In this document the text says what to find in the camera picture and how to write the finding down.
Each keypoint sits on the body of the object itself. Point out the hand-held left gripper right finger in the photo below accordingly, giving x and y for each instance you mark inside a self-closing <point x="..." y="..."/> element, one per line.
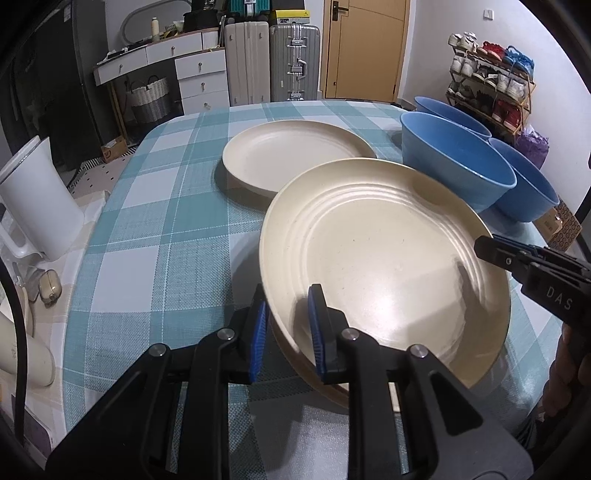
<point x="317" y="332"/>

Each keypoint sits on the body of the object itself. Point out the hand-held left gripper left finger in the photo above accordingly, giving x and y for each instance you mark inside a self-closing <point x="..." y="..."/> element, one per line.
<point x="258" y="341"/>

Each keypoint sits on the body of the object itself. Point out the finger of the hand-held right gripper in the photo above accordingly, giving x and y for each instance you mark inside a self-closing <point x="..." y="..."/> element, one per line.
<point x="498" y="256"/>
<point x="554" y="258"/>

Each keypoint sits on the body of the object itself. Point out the beige plate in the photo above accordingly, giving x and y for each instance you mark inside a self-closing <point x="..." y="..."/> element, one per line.
<point x="332" y="394"/>

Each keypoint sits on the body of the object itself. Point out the blue bowl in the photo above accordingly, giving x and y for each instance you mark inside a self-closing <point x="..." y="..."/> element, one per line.
<point x="443" y="108"/>
<point x="443" y="157"/>
<point x="531" y="198"/>

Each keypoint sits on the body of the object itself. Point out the cream ribbed plate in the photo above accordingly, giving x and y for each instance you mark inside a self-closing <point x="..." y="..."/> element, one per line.
<point x="378" y="267"/>

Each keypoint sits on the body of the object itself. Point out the cream smooth plate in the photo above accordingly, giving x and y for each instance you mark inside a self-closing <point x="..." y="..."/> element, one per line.
<point x="286" y="157"/>

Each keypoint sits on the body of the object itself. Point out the person's right hand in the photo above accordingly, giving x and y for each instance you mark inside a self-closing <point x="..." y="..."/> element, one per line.
<point x="563" y="369"/>

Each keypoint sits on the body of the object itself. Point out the brown patterned cardboard box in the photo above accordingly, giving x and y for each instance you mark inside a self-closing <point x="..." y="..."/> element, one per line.
<point x="565" y="228"/>

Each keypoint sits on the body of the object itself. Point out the purple bag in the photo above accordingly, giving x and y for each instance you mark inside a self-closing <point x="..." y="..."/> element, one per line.
<point x="533" y="145"/>

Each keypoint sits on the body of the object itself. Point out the wooden shoe rack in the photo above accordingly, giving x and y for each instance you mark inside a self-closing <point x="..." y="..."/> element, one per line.
<point x="526" y="99"/>

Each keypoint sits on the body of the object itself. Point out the teal checked tablecloth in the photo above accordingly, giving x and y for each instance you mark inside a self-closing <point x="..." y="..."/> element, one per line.
<point x="152" y="221"/>

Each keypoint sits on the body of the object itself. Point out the collection of sneakers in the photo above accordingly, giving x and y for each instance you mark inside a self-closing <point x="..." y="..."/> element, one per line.
<point x="494" y="69"/>

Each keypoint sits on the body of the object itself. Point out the beige checked cloth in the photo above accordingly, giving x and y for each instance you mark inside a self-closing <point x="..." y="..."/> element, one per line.
<point x="69" y="286"/>

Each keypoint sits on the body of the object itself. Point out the small beige case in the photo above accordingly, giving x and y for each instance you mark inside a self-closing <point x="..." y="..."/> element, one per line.
<point x="50" y="287"/>

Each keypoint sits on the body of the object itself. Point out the cream tumbler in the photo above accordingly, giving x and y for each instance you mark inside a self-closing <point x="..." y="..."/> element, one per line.
<point x="27" y="355"/>

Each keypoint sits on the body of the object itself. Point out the beige patterned rug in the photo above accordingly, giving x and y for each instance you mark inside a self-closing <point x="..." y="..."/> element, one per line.
<point x="97" y="173"/>

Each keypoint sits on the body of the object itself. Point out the small cardboard box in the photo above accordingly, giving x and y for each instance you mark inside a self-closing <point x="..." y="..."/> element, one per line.
<point x="113" y="150"/>

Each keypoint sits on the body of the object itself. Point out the wooden door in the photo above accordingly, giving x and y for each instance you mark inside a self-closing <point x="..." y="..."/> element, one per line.
<point x="364" y="50"/>

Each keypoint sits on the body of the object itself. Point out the white electric kettle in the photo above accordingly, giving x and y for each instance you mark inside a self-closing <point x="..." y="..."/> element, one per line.
<point x="41" y="198"/>

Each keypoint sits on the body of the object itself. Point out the woven basket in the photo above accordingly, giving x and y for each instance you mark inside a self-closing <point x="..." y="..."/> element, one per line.
<point x="150" y="104"/>

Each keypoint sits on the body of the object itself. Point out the silver suitcase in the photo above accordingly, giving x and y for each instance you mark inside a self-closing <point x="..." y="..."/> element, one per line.
<point x="293" y="60"/>

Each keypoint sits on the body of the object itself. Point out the cream suitcase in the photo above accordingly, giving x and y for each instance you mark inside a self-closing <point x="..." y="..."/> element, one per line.
<point x="247" y="64"/>

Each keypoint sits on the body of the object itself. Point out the white dresser with drawers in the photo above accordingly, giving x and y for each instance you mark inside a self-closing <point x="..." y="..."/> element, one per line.
<point x="198" y="69"/>

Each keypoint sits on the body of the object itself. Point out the yellow and black box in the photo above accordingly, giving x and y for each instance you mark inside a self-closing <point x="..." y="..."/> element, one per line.
<point x="288" y="17"/>

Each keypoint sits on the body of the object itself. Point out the black bag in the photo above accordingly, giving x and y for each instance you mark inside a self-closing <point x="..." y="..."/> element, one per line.
<point x="201" y="21"/>

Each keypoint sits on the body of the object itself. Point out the teal suitcase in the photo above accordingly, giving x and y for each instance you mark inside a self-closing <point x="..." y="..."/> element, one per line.
<point x="247" y="11"/>

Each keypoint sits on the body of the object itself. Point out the white bottle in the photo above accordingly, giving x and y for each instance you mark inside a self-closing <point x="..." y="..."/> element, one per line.
<point x="155" y="28"/>

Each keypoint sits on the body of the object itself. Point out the black cabinet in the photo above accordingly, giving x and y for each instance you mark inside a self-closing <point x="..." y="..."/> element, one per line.
<point x="51" y="83"/>

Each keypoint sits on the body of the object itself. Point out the oval mirror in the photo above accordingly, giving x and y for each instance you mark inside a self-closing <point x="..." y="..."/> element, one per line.
<point x="138" y="18"/>

